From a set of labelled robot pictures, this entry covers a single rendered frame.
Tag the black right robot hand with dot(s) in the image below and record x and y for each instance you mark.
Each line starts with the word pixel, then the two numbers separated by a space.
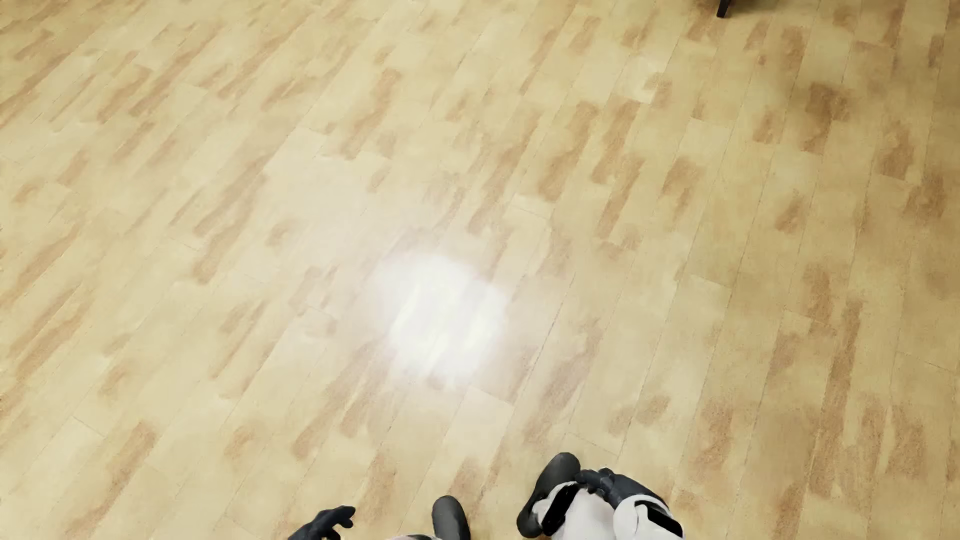
pixel 609 484

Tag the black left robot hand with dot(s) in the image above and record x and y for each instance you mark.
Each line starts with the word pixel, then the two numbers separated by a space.
pixel 322 523

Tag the white right robot leg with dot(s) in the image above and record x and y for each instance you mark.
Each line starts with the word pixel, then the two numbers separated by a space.
pixel 573 514

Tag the black left robot foot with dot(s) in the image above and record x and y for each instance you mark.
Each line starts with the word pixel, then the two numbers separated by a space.
pixel 451 519

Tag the black furniture leg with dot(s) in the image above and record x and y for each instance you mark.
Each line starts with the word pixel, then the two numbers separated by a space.
pixel 723 8

